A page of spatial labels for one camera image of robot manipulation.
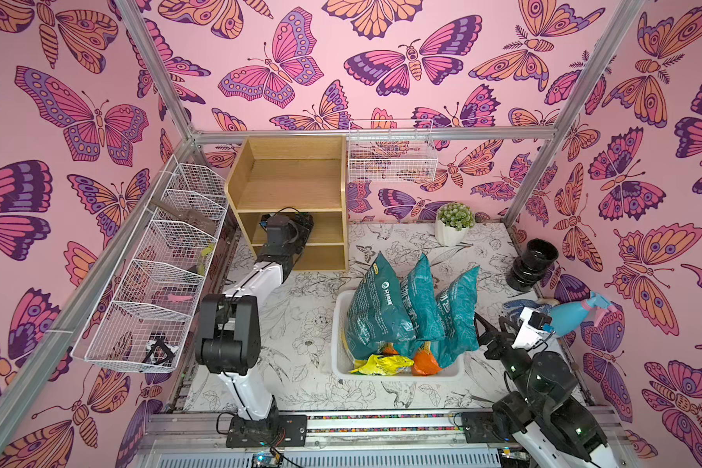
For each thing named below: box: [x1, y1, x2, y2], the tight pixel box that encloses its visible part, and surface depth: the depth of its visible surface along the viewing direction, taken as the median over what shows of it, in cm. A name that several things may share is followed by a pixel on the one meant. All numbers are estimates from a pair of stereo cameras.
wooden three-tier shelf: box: [224, 135, 350, 273], surface depth 93 cm
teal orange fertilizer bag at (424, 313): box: [399, 252, 446, 376], surface depth 72 cm
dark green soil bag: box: [345, 250, 417, 359], surface depth 70 cm
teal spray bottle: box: [548, 291, 613, 337], surface depth 85 cm
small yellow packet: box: [349, 353, 415, 376], surface depth 73 cm
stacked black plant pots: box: [505, 237, 559, 293], surface depth 96 cm
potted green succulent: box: [434, 201, 476, 248], surface depth 105 cm
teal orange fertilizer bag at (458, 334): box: [411, 266, 481, 376], surface depth 72 cm
